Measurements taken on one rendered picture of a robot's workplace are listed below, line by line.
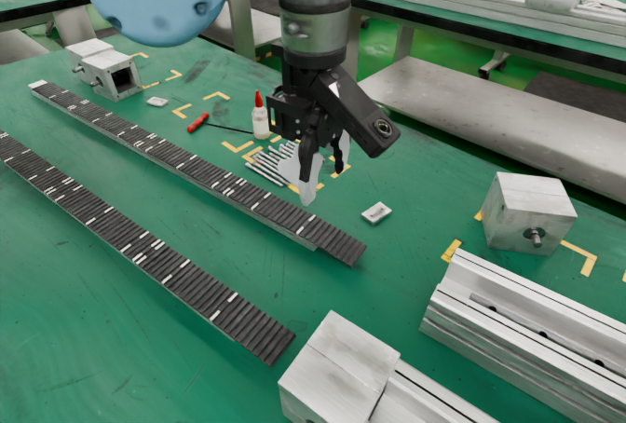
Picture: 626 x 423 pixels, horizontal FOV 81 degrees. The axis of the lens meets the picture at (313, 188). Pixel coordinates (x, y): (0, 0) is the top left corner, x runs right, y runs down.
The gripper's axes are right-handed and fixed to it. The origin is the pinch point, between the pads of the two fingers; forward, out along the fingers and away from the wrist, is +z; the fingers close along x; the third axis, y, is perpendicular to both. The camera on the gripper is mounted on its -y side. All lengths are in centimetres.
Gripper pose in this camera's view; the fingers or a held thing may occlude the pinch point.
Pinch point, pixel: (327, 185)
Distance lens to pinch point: 53.9
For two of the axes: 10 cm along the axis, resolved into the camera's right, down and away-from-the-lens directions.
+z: 0.1, 7.5, 6.7
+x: -5.8, 5.5, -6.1
